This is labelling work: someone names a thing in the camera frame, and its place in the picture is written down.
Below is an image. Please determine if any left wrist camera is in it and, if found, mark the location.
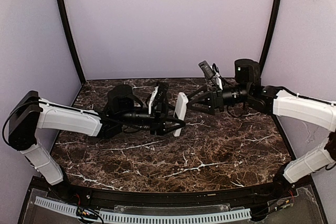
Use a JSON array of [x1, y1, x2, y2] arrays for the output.
[[146, 81, 169, 114]]

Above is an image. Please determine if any left black frame post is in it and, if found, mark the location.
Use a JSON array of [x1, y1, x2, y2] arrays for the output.
[[56, 0, 86, 86]]

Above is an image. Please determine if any white remote control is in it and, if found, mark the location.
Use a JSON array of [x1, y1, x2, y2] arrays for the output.
[[174, 92, 188, 121]]

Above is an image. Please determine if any black frame post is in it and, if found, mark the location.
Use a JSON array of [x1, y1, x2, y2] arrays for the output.
[[259, 0, 281, 72], [56, 0, 86, 86]]

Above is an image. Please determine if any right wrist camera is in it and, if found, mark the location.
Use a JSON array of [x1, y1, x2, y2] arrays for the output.
[[198, 60, 223, 90]]

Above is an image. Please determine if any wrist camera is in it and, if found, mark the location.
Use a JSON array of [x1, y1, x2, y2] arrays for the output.
[[198, 60, 223, 90], [146, 81, 169, 114]]

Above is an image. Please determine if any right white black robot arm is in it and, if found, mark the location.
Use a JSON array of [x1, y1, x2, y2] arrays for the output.
[[187, 59, 335, 197]]

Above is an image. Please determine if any black front rail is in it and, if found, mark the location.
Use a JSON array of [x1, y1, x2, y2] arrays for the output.
[[69, 183, 273, 207]]

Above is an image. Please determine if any white slotted cable duct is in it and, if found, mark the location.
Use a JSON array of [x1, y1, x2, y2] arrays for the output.
[[34, 196, 251, 223]]

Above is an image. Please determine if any right black frame post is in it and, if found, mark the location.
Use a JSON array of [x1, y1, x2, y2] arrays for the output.
[[259, 0, 281, 72]]

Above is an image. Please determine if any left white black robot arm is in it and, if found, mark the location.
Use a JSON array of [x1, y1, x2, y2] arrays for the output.
[[2, 82, 188, 187]]

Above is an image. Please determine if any green circuit board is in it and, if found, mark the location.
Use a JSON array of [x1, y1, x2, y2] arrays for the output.
[[76, 207, 98, 220]]

